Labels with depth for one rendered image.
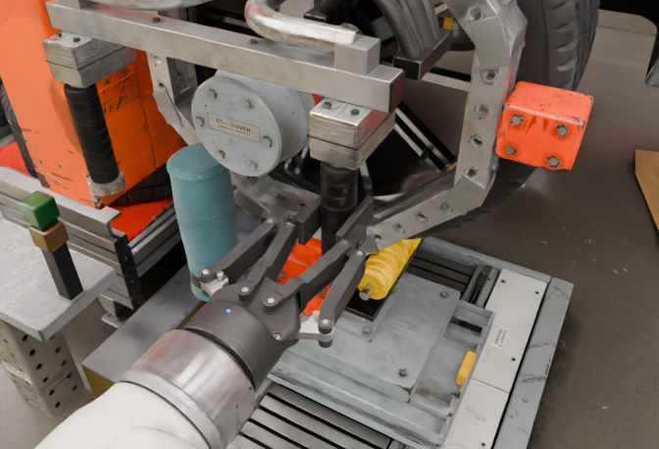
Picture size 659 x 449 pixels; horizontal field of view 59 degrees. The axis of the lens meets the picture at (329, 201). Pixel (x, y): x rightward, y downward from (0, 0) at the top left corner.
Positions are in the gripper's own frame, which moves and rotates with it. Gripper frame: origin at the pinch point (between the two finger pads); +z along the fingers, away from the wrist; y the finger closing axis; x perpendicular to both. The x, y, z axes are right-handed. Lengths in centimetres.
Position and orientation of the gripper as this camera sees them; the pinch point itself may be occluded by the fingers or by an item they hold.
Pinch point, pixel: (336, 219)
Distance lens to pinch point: 59.0
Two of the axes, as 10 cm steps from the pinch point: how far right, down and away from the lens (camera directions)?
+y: 8.8, 2.9, -3.8
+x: 0.0, -7.9, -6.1
